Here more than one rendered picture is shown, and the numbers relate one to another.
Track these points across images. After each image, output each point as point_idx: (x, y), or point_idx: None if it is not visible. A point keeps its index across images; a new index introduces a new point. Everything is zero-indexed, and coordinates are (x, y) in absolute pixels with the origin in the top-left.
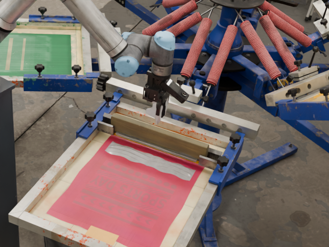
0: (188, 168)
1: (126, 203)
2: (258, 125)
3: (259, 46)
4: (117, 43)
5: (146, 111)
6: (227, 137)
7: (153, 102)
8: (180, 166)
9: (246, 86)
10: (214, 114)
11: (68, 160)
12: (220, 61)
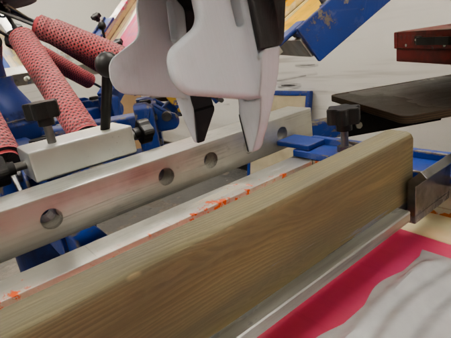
0: (413, 264)
1: None
2: (288, 106)
3: (105, 42)
4: None
5: (178, 69)
6: (284, 160)
7: (119, 66)
8: (410, 279)
9: None
10: (210, 137)
11: None
12: (65, 86)
